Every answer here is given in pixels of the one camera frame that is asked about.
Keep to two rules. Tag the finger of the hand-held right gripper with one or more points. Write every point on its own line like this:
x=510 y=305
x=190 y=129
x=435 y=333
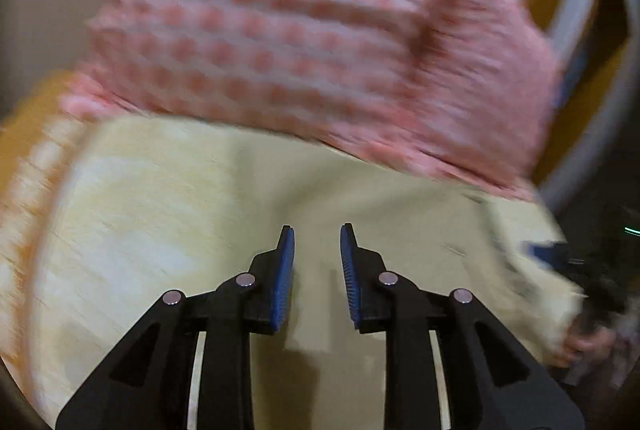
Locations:
x=546 y=254

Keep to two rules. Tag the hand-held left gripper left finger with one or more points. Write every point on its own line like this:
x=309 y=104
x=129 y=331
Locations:
x=282 y=280

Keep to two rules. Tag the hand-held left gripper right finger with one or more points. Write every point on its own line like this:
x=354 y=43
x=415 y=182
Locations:
x=351 y=280

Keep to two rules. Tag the cream pants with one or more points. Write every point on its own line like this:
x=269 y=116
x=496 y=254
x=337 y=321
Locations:
x=150 y=235

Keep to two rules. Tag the person's right hand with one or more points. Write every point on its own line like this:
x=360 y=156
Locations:
x=587 y=342

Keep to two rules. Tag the pink checkered blanket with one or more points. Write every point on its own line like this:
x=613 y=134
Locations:
x=300 y=35

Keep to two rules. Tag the orange fringed mat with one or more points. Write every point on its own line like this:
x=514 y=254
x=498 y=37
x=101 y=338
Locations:
x=30 y=150

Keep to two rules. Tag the white curved rail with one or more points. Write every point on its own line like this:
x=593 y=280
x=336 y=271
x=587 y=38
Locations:
x=580 y=60

